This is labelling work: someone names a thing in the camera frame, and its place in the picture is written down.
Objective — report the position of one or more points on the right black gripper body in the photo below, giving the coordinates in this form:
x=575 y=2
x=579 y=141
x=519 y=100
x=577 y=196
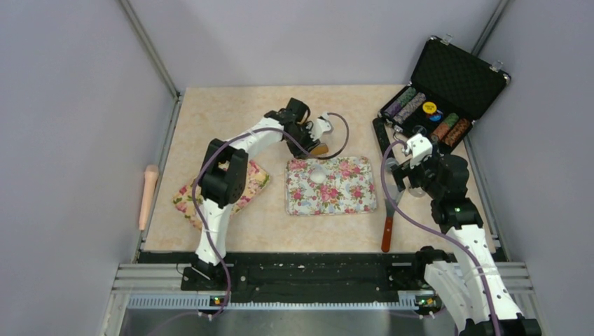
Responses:
x=422 y=175

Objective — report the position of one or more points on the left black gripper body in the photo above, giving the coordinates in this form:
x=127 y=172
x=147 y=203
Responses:
x=302 y=134

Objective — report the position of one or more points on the wooden dough roller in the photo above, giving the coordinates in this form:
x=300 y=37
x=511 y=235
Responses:
x=313 y=147

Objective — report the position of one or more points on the floral tray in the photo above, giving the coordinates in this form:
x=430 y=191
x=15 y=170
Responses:
x=348 y=189

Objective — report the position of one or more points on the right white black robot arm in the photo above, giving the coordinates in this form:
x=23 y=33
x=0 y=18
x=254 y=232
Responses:
x=471 y=286

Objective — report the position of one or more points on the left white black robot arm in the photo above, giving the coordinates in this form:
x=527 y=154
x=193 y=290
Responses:
x=222 y=179

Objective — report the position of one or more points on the green poker chip stack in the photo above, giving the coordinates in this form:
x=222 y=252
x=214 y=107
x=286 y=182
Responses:
x=444 y=127

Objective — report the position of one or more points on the brown poker chip stack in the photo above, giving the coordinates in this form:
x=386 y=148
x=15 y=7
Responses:
x=457 y=132

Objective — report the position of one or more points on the black microphone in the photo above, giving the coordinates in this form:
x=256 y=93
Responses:
x=384 y=142

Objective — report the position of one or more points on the folded floral cloth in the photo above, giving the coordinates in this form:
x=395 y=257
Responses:
x=256 y=182

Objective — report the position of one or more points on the yellow dealer button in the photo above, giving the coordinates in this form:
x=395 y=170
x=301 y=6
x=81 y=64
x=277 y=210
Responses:
x=429 y=107

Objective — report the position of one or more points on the purple poker chip stack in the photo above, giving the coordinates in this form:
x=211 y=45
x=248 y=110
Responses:
x=399 y=102

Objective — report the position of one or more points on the grey poker chip stack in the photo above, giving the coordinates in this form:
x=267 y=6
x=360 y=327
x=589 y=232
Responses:
x=410 y=107

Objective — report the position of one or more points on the black poker chip case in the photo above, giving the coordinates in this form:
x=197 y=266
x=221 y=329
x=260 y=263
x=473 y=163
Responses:
x=456 y=81

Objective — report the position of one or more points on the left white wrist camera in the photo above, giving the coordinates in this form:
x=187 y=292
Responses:
x=319 y=127

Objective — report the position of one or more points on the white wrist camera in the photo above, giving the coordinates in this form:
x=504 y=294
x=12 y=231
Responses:
x=319 y=127
x=419 y=148

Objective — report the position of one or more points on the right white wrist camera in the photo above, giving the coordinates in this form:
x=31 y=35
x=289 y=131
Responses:
x=419 y=148

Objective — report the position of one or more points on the metal spatula wooden handle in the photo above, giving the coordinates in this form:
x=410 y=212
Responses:
x=394 y=195

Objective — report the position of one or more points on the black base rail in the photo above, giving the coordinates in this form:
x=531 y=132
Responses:
x=305 y=278

